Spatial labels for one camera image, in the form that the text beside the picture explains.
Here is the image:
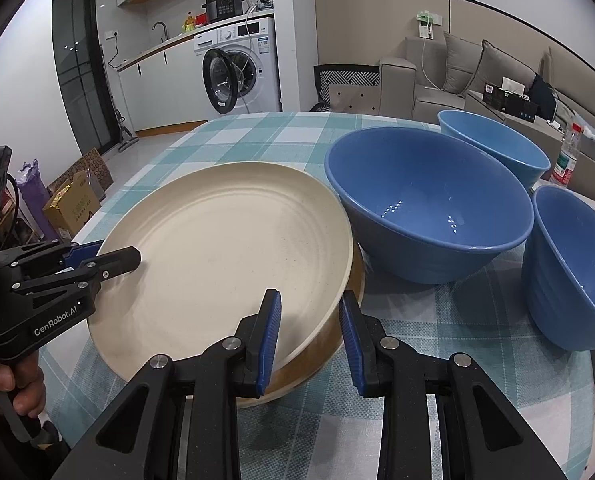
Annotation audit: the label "white green wall device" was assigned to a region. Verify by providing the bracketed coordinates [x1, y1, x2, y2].
[415, 10, 442, 40]

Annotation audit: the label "blue ribbed bowl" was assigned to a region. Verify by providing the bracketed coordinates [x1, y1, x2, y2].
[325, 126, 535, 285]
[521, 185, 595, 352]
[437, 109, 551, 193]

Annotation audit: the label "grey stick vacuum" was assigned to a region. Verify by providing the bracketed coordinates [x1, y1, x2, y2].
[111, 92, 139, 153]

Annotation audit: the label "black white patterned cushion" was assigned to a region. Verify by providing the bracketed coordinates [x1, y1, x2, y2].
[313, 64, 381, 113]

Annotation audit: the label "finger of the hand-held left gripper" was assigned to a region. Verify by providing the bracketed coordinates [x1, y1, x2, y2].
[0, 240, 104, 283]
[10, 247, 142, 311]

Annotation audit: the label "dark glass door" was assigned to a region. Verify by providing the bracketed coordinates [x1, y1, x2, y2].
[52, 0, 115, 156]

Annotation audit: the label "white washing machine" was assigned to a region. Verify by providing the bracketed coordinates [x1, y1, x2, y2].
[193, 15, 282, 120]

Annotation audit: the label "clear plastic bottle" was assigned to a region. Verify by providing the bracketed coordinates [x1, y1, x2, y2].
[549, 121, 583, 188]

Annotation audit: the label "cream round plate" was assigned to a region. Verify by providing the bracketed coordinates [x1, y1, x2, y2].
[237, 250, 365, 408]
[87, 161, 354, 381]

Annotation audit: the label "black box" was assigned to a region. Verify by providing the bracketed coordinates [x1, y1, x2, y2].
[482, 82, 539, 122]

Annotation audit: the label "grey sofa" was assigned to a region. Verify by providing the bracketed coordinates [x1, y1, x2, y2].
[380, 35, 595, 141]

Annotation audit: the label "small grey pillow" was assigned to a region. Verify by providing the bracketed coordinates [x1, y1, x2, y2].
[443, 31, 483, 93]

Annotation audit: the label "dark navy cushion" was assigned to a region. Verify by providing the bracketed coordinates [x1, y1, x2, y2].
[530, 74, 558, 120]

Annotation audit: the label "brown cardboard box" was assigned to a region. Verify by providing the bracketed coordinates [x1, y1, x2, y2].
[43, 170, 103, 238]

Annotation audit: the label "black pressure cooker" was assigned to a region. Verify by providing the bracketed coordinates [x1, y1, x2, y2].
[201, 0, 245, 23]

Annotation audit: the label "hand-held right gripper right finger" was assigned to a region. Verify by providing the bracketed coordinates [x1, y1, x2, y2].
[338, 290, 568, 480]

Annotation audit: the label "purple bag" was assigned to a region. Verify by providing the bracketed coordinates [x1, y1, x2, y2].
[16, 159, 53, 221]

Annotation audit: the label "person's left hand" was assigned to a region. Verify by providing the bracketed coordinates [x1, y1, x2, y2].
[0, 349, 47, 418]

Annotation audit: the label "brown patterned mats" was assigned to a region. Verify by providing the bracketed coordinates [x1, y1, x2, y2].
[47, 147, 114, 193]

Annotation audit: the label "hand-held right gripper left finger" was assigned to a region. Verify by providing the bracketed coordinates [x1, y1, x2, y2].
[52, 288, 283, 480]

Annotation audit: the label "white lower kitchen cabinets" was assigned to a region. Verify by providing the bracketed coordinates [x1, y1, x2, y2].
[117, 35, 210, 136]

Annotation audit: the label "large grey pillow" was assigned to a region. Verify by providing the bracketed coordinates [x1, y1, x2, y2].
[465, 40, 543, 98]

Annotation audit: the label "teal white checked tablecloth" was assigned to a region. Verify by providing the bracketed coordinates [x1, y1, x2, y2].
[40, 110, 595, 480]

